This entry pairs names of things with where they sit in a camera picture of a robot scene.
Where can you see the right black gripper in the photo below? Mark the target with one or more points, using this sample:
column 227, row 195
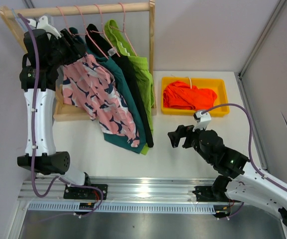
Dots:
column 181, row 131

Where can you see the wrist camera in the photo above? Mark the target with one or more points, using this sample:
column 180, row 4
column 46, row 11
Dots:
column 45, row 22
column 202, row 120

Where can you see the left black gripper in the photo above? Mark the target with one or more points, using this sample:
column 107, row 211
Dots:
column 76, row 49

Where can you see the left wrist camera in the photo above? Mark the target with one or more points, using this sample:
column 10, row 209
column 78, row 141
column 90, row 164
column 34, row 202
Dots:
column 45, row 22

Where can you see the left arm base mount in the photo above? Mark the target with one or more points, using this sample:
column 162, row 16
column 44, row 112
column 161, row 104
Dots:
column 78, row 193

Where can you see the wooden clothes rack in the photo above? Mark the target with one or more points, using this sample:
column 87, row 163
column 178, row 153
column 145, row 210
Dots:
column 62, row 111

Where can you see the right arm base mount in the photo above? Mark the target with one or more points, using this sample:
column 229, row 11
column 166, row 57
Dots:
column 205, row 194

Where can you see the pink patterned shorts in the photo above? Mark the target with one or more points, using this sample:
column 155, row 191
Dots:
column 90, row 86

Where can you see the dark teal shorts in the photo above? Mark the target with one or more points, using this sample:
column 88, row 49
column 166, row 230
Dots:
column 124, row 91

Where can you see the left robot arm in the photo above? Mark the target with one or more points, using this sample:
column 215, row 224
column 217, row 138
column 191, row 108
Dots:
column 46, row 52

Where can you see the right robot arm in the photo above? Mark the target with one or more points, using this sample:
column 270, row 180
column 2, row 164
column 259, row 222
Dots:
column 238, row 179

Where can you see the yellow plastic tray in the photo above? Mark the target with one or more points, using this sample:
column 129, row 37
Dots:
column 216, row 85

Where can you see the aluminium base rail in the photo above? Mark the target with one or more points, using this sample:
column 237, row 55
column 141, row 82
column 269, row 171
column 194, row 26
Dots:
column 129, row 195

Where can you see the black shorts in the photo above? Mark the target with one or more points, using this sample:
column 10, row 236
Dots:
column 128, row 73

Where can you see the pink hanger of patterned shorts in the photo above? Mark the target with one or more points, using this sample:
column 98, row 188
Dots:
column 66, row 23

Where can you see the pink hanger of green shorts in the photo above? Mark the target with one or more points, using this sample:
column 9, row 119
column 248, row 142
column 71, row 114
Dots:
column 125, row 30

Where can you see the pink hanger of teal shorts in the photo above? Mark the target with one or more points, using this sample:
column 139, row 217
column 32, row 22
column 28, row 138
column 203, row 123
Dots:
column 87, row 34

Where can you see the orange shorts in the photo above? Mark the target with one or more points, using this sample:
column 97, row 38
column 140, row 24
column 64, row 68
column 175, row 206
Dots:
column 182, row 96

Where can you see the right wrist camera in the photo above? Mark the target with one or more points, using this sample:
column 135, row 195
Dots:
column 202, row 120

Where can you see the lime green shorts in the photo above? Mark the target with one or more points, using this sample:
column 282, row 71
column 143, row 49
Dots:
column 139, row 64

